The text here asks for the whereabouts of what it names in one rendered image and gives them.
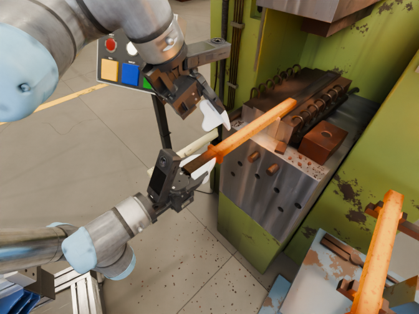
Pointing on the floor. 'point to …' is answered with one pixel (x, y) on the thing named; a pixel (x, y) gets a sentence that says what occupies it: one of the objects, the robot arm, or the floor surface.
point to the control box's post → (161, 121)
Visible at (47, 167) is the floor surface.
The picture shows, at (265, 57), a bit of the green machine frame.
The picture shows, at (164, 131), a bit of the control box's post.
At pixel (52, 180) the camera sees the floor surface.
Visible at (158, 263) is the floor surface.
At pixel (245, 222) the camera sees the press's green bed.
